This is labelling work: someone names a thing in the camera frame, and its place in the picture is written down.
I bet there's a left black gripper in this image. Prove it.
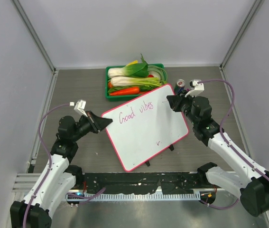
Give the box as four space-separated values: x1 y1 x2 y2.
72 110 111 142

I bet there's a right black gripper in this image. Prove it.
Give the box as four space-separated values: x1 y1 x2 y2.
167 89 199 125

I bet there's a pink framed whiteboard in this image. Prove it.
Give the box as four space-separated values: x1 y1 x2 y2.
102 84 189 172

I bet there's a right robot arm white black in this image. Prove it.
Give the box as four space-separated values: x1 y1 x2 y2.
167 93 269 217

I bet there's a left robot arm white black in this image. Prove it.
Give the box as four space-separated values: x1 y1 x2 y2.
10 111 113 228

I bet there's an energy drink can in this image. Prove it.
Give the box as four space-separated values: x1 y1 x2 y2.
174 79 186 94

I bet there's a green long beans bundle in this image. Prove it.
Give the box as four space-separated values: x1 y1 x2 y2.
148 65 167 82

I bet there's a white onion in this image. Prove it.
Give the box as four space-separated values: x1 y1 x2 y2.
148 70 162 80

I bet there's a green leaf spinach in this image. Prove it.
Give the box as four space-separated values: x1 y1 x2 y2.
108 86 131 94

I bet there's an upper bok choy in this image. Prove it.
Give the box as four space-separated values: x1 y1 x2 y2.
107 55 148 78

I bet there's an orange carrot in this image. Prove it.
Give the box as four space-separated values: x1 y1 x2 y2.
109 87 140 96

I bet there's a green plastic tray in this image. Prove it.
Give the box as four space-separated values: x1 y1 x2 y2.
105 60 167 101

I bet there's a lower celery bok choy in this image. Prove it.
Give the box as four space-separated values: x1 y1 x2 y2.
110 76 167 88

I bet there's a yellow pepper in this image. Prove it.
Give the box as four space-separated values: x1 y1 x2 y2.
127 60 138 66

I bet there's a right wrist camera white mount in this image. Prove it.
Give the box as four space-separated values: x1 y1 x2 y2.
185 79 204 97

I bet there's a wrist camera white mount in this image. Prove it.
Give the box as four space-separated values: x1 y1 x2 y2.
69 99 88 117
185 79 204 97

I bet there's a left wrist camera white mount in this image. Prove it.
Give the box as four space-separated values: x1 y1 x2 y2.
69 99 88 117

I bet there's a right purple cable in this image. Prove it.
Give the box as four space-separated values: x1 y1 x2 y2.
197 79 269 216

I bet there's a purple cable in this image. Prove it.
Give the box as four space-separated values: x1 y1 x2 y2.
197 79 269 216
21 102 107 228

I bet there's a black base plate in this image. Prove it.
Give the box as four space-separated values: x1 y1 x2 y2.
56 171 226 195

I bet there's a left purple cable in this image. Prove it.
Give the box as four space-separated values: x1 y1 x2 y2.
21 102 107 228

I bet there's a white slotted cable duct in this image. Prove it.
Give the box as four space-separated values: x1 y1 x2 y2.
64 191 201 202

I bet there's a right aluminium frame post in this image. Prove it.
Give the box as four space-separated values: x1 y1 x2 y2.
220 0 264 70

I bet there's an aluminium frame post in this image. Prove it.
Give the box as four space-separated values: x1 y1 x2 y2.
11 0 56 72
220 0 264 70

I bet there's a left aluminium frame post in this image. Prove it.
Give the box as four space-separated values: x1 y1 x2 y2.
11 0 56 72

